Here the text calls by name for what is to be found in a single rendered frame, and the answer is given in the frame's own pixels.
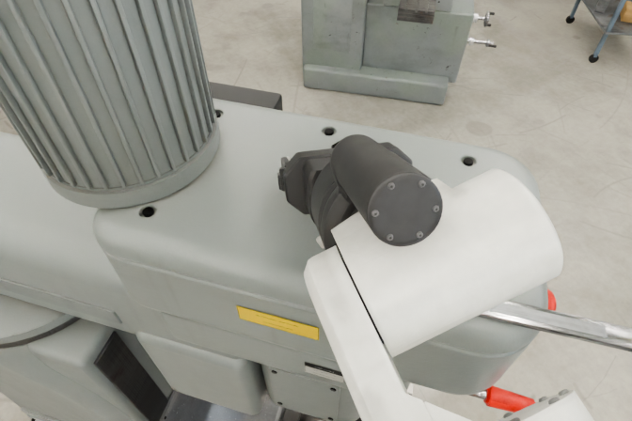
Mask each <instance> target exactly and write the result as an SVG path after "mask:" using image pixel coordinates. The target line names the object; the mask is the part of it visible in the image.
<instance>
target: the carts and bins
mask: <svg viewBox="0 0 632 421"><path fill-rule="evenodd" d="M580 1H581V0H576V2H575V5H574V7H573V9H572V11H571V14H570V16H568V17H567V18H566V20H565V21H566V22H567V23H572V22H573V21H574V20H575V17H574V15H575V13H576V11H577V8H578V5H579V3H580ZM582 1H583V3H584V4H585V6H586V7H587V9H588V10H589V12H590V13H591V14H592V16H593V17H594V18H595V20H596V21H597V23H598V24H599V26H600V27H601V29H602V30H603V32H604V34H603V36H602V38H601V39H600V41H599V43H598V45H597V47H596V49H595V51H594V53H593V55H590V56H589V61H590V62H591V63H594V62H596V61H597V60H598V59H599V56H598V55H599V53H600V51H601V49H602V47H603V45H604V43H605V41H606V39H607V37H608V35H625V36H632V0H582Z"/></svg>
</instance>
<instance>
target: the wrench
mask: <svg viewBox="0 0 632 421"><path fill-rule="evenodd" d="M477 317H481V318H486V319H490V320H497V321H501V322H505V323H509V324H513V325H517V326H521V327H526V328H530V329H533V330H538V331H542V332H546V333H551V334H554V335H562V336H566V337H570V338H573V339H578V340H582V341H586V342H591V343H594V344H598V345H603V346H607V347H611V348H615V349H619V350H623V351H631V352H632V328H629V327H625V326H621V325H617V324H613V323H608V322H604V321H600V320H592V319H588V318H583V317H580V316H575V315H571V314H566V313H562V312H558V311H554V310H549V309H545V308H541V307H537V306H532V305H528V304H521V303H516V302H512V301H507V302H505V303H503V304H500V305H498V306H496V307H494V308H492V309H490V310H488V311H486V312H484V313H482V314H480V315H479V316H477Z"/></svg>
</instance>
